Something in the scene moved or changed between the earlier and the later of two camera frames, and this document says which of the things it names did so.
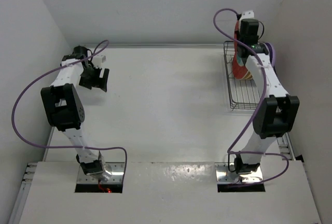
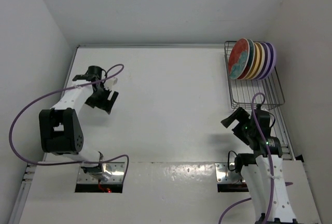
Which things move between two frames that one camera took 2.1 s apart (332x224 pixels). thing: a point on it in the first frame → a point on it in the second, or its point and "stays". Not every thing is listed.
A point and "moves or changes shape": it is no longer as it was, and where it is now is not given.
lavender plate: (273, 58) stays
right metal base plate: (224, 175) stays
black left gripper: (98, 82) → (107, 109)
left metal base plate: (118, 172) stays
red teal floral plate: (239, 69) moves or changes shape
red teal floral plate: (241, 70) moves or changes shape
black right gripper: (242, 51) → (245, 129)
